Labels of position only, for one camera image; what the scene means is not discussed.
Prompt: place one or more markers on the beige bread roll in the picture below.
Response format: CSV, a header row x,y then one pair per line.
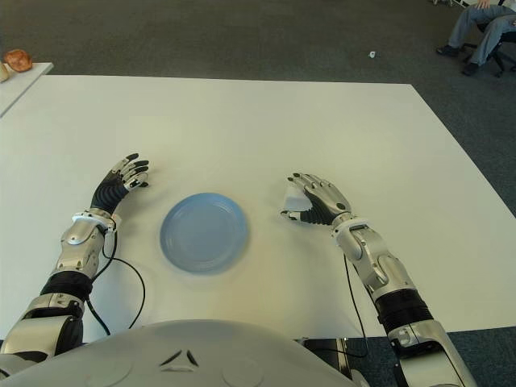
x,y
3,72

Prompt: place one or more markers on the white charger block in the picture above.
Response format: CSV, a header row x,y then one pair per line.
x,y
294,199

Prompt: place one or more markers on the grey robot torso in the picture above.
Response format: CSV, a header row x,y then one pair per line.
x,y
181,354

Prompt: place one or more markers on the black office chair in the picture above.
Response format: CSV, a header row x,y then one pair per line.
x,y
500,56

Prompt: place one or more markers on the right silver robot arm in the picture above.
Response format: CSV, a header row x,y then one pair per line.
x,y
363,246

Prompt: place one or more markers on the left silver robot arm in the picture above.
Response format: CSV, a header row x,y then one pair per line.
x,y
78,238

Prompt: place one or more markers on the blue round plate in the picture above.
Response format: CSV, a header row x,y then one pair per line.
x,y
205,234

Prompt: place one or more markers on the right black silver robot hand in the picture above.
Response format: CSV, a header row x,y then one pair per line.
x,y
328,203

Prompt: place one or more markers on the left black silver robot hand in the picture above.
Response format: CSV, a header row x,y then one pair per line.
x,y
106,193

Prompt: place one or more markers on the seated person in jeans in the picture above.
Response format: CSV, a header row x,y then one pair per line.
x,y
483,24

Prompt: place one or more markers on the reddish brown bread roll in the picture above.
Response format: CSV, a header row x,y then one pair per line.
x,y
18,60

